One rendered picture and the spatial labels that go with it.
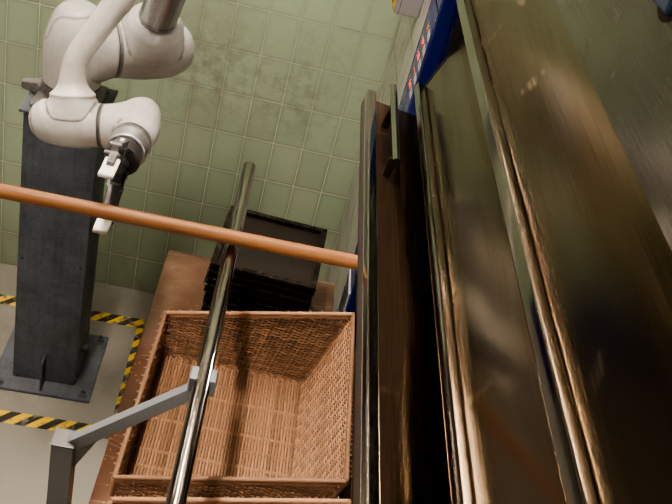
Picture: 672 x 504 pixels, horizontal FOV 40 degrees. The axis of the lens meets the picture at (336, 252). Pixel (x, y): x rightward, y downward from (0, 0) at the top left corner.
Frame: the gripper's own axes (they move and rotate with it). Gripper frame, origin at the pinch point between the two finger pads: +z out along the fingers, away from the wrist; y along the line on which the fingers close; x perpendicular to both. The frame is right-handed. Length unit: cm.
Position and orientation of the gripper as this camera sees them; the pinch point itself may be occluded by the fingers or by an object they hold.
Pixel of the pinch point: (103, 202)
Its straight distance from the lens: 189.2
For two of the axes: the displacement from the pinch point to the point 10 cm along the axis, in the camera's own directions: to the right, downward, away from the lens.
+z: -0.3, 5.7, -8.2
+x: -9.7, -2.0, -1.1
